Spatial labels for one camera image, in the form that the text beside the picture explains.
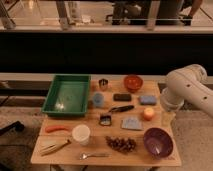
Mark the black brush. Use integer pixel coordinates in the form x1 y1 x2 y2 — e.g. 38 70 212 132
99 105 134 126

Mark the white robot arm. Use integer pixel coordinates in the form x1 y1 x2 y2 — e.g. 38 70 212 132
159 64 213 127

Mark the green plastic tray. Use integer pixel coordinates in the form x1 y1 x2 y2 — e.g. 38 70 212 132
42 75 91 117

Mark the red yellow apple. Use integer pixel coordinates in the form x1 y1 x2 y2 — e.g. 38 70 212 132
143 107 155 121

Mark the purple bowl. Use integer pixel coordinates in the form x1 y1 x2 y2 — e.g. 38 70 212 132
143 127 174 158

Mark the blue sponge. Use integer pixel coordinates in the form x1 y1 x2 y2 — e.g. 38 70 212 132
139 95 157 105

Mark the wooden table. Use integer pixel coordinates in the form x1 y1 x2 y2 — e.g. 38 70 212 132
31 81 182 167

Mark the red bowl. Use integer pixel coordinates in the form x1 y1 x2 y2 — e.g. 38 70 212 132
124 75 143 93

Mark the black rectangular block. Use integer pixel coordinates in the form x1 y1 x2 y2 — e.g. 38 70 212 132
113 94 132 101

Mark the bunch of dark grapes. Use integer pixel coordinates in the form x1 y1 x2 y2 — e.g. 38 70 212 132
105 136 136 154

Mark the light blue cup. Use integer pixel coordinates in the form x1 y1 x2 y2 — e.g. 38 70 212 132
92 93 104 108

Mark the small metal cup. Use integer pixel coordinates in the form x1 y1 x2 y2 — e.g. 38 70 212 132
98 79 109 91

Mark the white paper cup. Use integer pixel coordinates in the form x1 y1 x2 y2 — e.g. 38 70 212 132
72 124 91 146

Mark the metal spoon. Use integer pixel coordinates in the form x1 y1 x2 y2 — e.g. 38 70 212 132
79 153 109 160

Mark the orange carrot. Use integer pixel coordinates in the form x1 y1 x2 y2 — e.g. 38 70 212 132
45 125 70 133

